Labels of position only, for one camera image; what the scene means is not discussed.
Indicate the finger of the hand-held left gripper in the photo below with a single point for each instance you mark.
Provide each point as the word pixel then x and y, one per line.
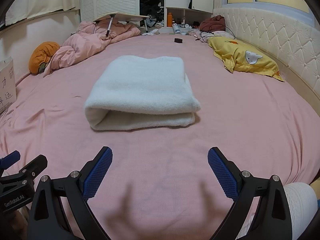
pixel 11 157
pixel 35 165

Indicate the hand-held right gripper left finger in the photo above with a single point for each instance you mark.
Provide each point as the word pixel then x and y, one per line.
pixel 97 177

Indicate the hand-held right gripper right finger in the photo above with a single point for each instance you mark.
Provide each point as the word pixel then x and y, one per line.
pixel 222 175

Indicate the white fuzzy knit sweater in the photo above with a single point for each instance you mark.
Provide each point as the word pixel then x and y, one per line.
pixel 142 87

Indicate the open wardrobe with clothes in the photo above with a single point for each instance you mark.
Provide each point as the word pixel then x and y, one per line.
pixel 150 2

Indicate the cardboard box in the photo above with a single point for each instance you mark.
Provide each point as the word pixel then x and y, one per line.
pixel 6 87

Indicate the person's white knit clothing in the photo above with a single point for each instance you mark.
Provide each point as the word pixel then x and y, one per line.
pixel 300 205

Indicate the orange pumpkin plush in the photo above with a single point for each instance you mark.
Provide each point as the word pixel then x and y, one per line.
pixel 42 55

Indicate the yellow cat print pillow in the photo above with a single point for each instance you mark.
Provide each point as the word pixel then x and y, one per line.
pixel 240 55

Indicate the pink crumpled duvet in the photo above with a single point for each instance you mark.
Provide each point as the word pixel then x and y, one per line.
pixel 82 45

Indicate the light pink cloth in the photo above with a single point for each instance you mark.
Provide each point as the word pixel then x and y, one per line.
pixel 220 33

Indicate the small black box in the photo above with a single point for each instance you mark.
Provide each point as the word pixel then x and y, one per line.
pixel 178 40

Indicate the cream tufted headboard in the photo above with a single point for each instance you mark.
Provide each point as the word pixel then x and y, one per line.
pixel 275 35

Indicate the dark red bag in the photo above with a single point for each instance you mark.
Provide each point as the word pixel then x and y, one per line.
pixel 212 22

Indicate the white plastic bottle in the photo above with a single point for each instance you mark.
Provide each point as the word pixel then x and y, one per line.
pixel 176 28

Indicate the white cloth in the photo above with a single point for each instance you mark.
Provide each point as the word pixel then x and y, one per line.
pixel 151 32

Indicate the folding lap table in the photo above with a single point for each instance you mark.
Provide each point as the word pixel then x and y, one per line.
pixel 125 17

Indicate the orange bottle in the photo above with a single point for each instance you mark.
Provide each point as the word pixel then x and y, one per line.
pixel 170 20

